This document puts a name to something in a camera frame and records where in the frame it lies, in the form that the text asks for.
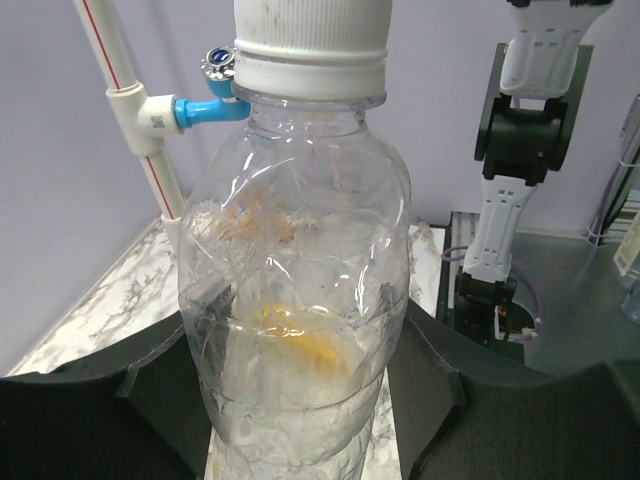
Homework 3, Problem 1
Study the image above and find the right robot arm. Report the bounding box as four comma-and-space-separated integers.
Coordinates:
454, 1, 613, 351

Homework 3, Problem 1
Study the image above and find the white PVC pipe frame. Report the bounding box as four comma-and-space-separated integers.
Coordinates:
74, 0, 185, 246

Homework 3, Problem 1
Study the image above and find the blue plastic faucet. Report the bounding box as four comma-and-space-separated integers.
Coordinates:
173, 47, 251, 130

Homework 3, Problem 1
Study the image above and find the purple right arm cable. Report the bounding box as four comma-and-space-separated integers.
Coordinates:
440, 244, 546, 344

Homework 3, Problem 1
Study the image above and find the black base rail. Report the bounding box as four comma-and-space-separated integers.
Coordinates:
434, 42, 596, 361

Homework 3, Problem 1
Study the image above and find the small clear bottle white cap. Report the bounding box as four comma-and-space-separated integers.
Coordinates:
177, 84, 413, 480

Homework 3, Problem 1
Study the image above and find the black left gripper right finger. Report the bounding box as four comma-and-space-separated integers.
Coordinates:
389, 302, 639, 479

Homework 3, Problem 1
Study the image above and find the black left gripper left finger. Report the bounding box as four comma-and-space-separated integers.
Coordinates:
1, 313, 211, 479

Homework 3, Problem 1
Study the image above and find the white ribbed bottle cap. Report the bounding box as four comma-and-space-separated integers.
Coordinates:
234, 0, 392, 102

